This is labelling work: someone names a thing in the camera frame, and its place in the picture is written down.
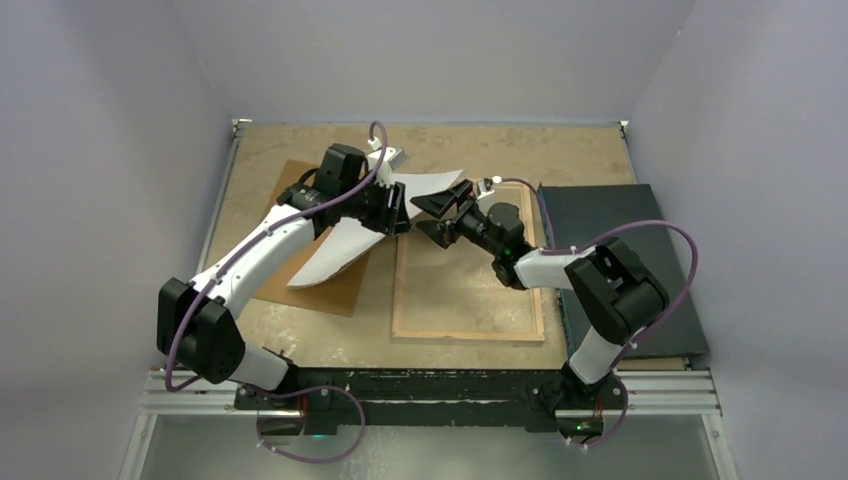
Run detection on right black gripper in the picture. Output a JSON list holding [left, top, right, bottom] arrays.
[[411, 179, 503, 257]]

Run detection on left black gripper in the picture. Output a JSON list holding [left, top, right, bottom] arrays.
[[340, 174, 413, 235]]

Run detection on printed photo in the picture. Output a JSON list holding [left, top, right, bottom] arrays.
[[286, 170, 462, 289]]

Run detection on wooden picture frame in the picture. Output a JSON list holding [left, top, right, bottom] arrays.
[[390, 182, 547, 344]]

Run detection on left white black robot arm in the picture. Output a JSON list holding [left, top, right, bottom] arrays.
[[156, 139, 411, 409]]

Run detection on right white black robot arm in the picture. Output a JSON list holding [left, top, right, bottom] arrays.
[[411, 179, 670, 407]]

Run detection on brown backing board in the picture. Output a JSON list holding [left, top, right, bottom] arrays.
[[251, 158, 372, 319]]

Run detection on dark blue book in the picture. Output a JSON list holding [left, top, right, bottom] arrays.
[[539, 184, 709, 360]]

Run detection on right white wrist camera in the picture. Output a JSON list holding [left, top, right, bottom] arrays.
[[475, 175, 503, 205]]

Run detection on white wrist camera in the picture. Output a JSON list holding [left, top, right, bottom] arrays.
[[367, 138, 407, 184], [475, 175, 503, 205]]

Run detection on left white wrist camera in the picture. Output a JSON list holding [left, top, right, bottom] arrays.
[[367, 138, 407, 184]]

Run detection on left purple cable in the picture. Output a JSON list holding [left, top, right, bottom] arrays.
[[164, 120, 367, 465]]

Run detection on purple cable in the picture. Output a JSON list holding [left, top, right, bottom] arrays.
[[164, 120, 367, 465], [493, 176, 701, 452]]

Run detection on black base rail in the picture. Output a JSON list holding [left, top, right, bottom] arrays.
[[234, 367, 625, 435]]

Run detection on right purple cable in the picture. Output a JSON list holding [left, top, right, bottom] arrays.
[[493, 176, 701, 452]]

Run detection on aluminium frame rails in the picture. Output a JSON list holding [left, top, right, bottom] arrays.
[[117, 119, 740, 480]]

